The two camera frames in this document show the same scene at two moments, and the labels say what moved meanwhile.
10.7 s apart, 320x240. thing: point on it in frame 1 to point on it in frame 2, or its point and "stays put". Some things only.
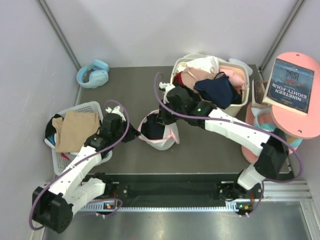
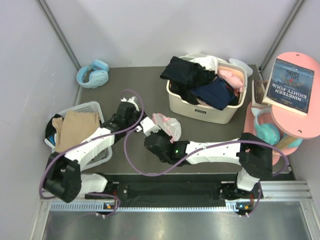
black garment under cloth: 51,130 stays put
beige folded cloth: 74,130 stays put
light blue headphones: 98,77 stays put
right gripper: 160,118 to 158,131
